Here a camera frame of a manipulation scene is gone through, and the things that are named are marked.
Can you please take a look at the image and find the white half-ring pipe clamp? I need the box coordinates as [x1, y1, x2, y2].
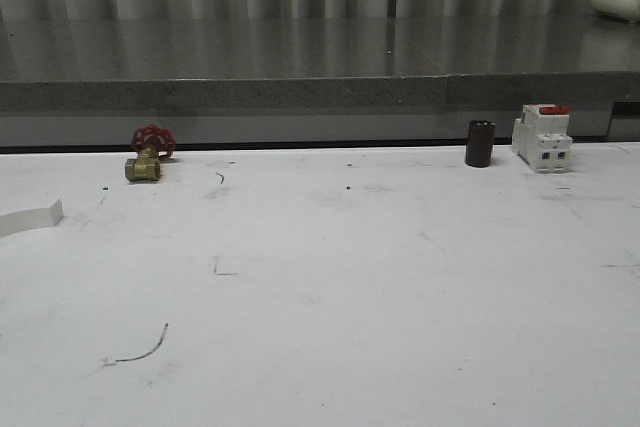
[0, 199, 64, 237]

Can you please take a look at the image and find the grey stone countertop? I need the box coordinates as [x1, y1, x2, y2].
[1, 15, 639, 151]

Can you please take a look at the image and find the dark brown cylindrical coupling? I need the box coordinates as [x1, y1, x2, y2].
[465, 120, 496, 168]

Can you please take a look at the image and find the brass valve red handwheel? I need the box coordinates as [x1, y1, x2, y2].
[124, 124, 176, 182]

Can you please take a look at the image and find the white circuit breaker red switch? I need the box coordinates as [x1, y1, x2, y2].
[511, 104, 573, 173]

